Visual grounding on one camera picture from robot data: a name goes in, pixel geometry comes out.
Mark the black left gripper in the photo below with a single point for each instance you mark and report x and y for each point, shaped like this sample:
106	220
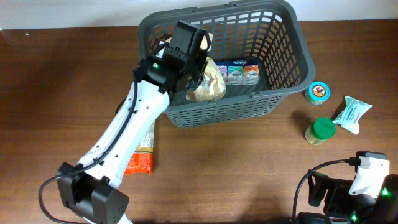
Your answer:
194	80

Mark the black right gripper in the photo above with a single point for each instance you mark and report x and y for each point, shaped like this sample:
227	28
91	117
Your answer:
337	190

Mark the beige powder pouch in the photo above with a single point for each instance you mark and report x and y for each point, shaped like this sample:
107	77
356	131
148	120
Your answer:
212	87

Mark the Kleenex tissue multipack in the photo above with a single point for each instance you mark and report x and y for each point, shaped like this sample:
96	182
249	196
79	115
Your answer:
239	72

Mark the grey plastic shopping basket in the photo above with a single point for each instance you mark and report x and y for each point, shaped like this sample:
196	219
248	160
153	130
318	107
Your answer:
266	32

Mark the orange spaghetti packet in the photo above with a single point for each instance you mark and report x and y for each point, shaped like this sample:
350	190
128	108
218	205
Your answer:
142	161

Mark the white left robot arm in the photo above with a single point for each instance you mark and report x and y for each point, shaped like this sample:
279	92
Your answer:
90	188

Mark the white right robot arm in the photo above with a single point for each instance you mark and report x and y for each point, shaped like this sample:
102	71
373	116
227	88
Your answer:
370	210

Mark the green lid glass jar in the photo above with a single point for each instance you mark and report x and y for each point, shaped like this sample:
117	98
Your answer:
321	130

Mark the light green wipes packet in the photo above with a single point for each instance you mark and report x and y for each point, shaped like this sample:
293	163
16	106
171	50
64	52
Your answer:
350	116

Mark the blue rooster tin can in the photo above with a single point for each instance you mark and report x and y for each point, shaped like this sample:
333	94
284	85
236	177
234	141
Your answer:
317	93

